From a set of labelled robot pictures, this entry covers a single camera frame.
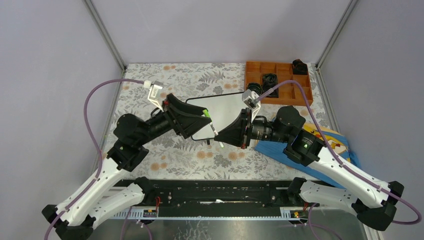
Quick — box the blue pikachu cloth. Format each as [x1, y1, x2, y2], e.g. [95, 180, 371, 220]
[254, 126, 362, 189]

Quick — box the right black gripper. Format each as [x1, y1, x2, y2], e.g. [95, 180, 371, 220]
[214, 107, 290, 149]

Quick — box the black item in tray left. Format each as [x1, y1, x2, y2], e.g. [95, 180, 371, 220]
[246, 82, 263, 96]

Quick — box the black item in tray corner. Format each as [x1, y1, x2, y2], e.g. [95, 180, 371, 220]
[292, 59, 309, 76]

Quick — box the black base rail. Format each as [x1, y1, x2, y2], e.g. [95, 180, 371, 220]
[132, 179, 310, 220]

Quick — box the right aluminium frame post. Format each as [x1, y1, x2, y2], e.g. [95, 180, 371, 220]
[315, 0, 360, 69]

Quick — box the black item in tray middle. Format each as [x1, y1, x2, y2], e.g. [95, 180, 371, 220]
[262, 73, 279, 98]

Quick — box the aluminium frame post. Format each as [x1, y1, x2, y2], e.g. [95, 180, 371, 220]
[315, 0, 360, 69]
[82, 0, 127, 73]

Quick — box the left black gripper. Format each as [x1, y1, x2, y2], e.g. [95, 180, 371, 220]
[136, 93, 212, 146]

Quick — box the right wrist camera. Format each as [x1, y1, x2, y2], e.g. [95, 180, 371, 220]
[241, 89, 261, 122]

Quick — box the orange compartment tray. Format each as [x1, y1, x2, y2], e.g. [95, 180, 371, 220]
[244, 61, 314, 106]

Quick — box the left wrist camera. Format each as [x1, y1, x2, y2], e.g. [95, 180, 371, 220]
[143, 80, 164, 111]

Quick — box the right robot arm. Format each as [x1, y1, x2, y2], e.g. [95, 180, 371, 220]
[214, 106, 404, 231]

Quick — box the floral table mat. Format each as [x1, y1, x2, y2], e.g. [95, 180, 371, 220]
[102, 63, 311, 180]

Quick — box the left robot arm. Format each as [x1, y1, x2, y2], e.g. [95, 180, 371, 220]
[42, 94, 211, 240]

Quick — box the small whiteboard black frame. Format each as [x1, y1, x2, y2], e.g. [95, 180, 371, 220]
[186, 92, 247, 141]

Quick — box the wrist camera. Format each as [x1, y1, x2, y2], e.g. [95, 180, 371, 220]
[143, 80, 164, 111]
[241, 89, 261, 122]

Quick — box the left aluminium frame post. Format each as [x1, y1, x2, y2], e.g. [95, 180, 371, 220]
[82, 0, 127, 73]

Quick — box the green capped marker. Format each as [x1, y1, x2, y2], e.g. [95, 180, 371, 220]
[202, 109, 218, 137]

